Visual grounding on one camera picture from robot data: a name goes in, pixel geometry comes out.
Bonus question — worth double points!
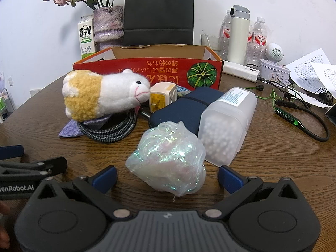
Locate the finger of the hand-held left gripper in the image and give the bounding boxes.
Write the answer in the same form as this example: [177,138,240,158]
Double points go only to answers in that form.
[0,144,25,161]
[0,157,68,180]

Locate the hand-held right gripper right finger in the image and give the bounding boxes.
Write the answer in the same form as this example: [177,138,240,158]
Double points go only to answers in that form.
[205,165,299,220]

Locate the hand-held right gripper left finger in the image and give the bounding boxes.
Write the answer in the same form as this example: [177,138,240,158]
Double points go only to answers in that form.
[35,166,132,220]

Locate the black braided cable coil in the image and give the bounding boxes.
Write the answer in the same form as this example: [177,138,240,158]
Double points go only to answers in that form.
[77,110,138,144]

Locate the translucent container of white beads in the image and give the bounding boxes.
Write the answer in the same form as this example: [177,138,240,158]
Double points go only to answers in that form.
[197,87,258,167]

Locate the iridescent plastic bag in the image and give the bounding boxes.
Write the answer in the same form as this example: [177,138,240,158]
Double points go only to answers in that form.
[125,121,207,197]

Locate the white yellow plush alpaca toy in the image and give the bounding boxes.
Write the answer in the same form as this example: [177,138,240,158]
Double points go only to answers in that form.
[62,69,151,122]

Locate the red cardboard box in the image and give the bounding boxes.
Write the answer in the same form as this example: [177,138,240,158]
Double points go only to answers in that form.
[73,45,224,91]

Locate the person's left hand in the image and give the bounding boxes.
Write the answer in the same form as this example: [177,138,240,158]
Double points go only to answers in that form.
[0,202,11,250]

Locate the purple woven cloth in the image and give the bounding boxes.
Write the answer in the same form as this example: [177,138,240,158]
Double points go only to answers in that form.
[58,113,116,138]

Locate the navy blue zip pouch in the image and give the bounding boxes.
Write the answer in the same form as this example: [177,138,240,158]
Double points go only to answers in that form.
[149,87,227,137]

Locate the green black neckband earphones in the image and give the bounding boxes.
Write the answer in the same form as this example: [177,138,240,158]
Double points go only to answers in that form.
[244,84,330,142]

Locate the teal patterned small item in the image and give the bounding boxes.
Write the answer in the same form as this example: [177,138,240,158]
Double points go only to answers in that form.
[175,85,192,98]

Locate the white yellow power adapter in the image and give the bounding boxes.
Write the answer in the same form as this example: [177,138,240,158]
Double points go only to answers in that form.
[148,82,177,114]

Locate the white power bank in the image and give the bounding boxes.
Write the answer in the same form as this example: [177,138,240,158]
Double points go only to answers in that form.
[222,60,261,83]

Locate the small white carton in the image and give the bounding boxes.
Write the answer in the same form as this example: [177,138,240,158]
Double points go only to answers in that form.
[258,58,291,86]

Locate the white round speaker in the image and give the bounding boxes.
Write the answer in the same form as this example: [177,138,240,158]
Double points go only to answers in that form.
[265,43,284,62]

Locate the printed paper sheet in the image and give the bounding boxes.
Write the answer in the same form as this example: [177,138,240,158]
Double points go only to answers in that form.
[285,48,332,95]
[307,63,336,108]

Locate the white green milk carton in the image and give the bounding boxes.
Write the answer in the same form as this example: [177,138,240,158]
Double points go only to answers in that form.
[78,15,96,60]

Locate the clear glass cup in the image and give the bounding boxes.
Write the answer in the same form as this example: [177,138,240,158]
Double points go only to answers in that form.
[201,29,225,52]

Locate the white thermos bottle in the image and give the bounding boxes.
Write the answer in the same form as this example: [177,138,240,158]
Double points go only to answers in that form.
[227,5,251,66]

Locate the clear water bottle red label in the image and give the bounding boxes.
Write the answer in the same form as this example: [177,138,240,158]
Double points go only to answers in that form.
[245,17,268,66]
[220,10,234,60]

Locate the purple fuzzy vase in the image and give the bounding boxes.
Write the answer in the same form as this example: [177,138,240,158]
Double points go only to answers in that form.
[93,5,125,51]

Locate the black paper bag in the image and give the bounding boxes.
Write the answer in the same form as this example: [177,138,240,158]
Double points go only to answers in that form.
[123,0,195,47]

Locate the black thin cable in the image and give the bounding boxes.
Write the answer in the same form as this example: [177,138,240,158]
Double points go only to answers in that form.
[257,76,336,106]

